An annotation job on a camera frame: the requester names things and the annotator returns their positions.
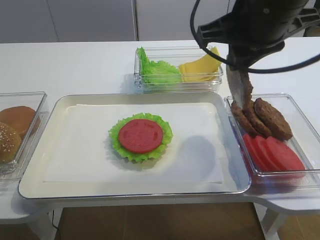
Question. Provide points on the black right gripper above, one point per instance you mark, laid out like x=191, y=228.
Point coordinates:
x=253, y=30

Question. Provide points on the brown meat patty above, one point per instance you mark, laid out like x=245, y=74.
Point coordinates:
x=247, y=89

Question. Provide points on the yellow cheese slices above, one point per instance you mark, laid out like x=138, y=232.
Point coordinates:
x=201, y=70

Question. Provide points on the clear lettuce cheese container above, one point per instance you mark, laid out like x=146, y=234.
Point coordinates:
x=175, y=56

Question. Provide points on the green lettuce leaves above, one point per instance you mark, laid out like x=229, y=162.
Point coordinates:
x=157, y=72

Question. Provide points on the lettuce leaf on burger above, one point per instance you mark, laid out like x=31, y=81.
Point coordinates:
x=114, y=131

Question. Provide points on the brown patty middle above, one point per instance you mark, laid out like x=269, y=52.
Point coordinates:
x=258, y=125

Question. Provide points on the brown patty left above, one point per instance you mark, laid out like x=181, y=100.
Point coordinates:
x=242, y=119

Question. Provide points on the brown patty right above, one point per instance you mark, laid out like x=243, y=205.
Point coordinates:
x=273, y=119

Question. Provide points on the red tomato slice left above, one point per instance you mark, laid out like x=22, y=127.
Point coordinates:
x=255, y=154

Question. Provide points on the red tomato slice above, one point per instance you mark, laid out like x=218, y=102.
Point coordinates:
x=255, y=154
x=283, y=156
x=260, y=144

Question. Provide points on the red tomato slice middle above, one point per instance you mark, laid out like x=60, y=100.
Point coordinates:
x=260, y=144

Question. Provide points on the clear patty tomato container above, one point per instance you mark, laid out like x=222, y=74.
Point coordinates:
x=305, y=143

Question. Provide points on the red tomato slice right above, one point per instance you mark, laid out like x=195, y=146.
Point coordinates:
x=283, y=156

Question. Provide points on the tomato slice on burger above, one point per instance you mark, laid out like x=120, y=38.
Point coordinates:
x=141, y=136

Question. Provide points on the white paper sheet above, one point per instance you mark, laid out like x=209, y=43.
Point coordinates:
x=83, y=151

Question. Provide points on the silver metal tray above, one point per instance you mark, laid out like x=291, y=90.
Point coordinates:
x=34, y=186

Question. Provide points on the plain bun bottom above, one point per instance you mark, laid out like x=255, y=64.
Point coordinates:
x=19, y=118

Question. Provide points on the clear plastic bun container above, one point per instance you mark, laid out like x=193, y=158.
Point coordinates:
x=14, y=170

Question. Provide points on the sesame bun top right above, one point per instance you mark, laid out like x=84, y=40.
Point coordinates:
x=10, y=142

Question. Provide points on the white table leg frame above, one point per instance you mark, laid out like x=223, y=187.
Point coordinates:
x=270, y=221

